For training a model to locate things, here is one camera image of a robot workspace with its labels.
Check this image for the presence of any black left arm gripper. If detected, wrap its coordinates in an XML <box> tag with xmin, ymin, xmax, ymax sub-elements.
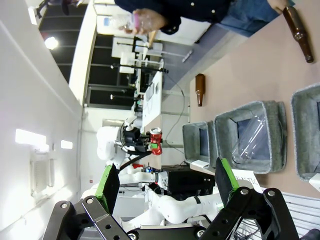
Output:
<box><xmin>123</xmin><ymin>127</ymin><xmax>159</xmax><ymax>154</ymax></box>

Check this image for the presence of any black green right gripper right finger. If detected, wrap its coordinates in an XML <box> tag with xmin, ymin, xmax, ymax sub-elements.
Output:
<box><xmin>204</xmin><ymin>157</ymin><xmax>300</xmax><ymax>240</ymax></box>

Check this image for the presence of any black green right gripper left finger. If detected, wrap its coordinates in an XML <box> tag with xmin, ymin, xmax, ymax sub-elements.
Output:
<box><xmin>42</xmin><ymin>163</ymin><xmax>131</xmax><ymax>240</ymax></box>

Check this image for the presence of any red soda can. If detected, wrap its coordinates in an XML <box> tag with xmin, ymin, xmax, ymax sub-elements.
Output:
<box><xmin>149</xmin><ymin>127</ymin><xmax>164</xmax><ymax>156</ymax></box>

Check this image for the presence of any clear plastic bottle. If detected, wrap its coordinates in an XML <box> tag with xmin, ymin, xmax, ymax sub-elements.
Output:
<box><xmin>230</xmin><ymin>117</ymin><xmax>270</xmax><ymax>165</ymax></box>
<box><xmin>108</xmin><ymin>12</ymin><xmax>151</xmax><ymax>33</ymax></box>

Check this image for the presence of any brown glass bottle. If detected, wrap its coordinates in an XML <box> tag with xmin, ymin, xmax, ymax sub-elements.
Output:
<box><xmin>194</xmin><ymin>73</ymin><xmax>207</xmax><ymax>108</ymax></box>
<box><xmin>282</xmin><ymin>6</ymin><xmax>315</xmax><ymax>64</ymax></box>

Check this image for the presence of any grey felt basket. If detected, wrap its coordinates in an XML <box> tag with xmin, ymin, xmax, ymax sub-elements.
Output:
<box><xmin>182</xmin><ymin>120</ymin><xmax>219</xmax><ymax>170</ymax></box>
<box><xmin>214</xmin><ymin>100</ymin><xmax>288</xmax><ymax>175</ymax></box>
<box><xmin>290</xmin><ymin>84</ymin><xmax>320</xmax><ymax>182</ymax></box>

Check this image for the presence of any person's right hand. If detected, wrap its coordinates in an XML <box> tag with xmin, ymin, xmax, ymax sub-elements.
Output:
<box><xmin>124</xmin><ymin>8</ymin><xmax>169</xmax><ymax>35</ymax></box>

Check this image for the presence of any person's left hand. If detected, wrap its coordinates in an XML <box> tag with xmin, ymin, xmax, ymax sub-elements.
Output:
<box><xmin>266</xmin><ymin>0</ymin><xmax>292</xmax><ymax>14</ymax></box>

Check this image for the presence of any white plastic label card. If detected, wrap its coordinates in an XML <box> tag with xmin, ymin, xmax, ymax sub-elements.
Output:
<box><xmin>230</xmin><ymin>168</ymin><xmax>260</xmax><ymax>194</ymax></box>

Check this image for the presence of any white background desk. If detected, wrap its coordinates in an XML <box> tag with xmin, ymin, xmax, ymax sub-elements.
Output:
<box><xmin>141</xmin><ymin>71</ymin><xmax>164</xmax><ymax>133</ymax></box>

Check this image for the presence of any ceiling air vent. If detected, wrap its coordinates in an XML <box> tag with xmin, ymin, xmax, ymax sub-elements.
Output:
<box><xmin>29</xmin><ymin>151</ymin><xmax>55</xmax><ymax>199</ymax></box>

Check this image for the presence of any small rectangular ceiling light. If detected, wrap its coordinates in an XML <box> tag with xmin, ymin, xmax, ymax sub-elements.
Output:
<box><xmin>60</xmin><ymin>139</ymin><xmax>74</xmax><ymax>151</ymax></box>

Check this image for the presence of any round ceiling lamp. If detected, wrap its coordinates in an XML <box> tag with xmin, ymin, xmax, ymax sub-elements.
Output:
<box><xmin>44</xmin><ymin>36</ymin><xmax>59</xmax><ymax>50</ymax></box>

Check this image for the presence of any person's torso dark shirt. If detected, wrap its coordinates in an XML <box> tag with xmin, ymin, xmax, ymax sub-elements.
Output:
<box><xmin>114</xmin><ymin>0</ymin><xmax>296</xmax><ymax>38</ymax></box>

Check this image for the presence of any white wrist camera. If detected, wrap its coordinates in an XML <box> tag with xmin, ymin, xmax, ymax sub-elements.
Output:
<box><xmin>123</xmin><ymin>115</ymin><xmax>138</xmax><ymax>131</ymax></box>

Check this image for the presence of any hanging grey cable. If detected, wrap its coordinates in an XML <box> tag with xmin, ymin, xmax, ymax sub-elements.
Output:
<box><xmin>163</xmin><ymin>73</ymin><xmax>190</xmax><ymax>151</ymax></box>

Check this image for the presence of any silver aluminium frame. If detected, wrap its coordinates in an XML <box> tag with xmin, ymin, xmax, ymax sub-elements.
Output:
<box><xmin>282</xmin><ymin>191</ymin><xmax>320</xmax><ymax>232</ymax></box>

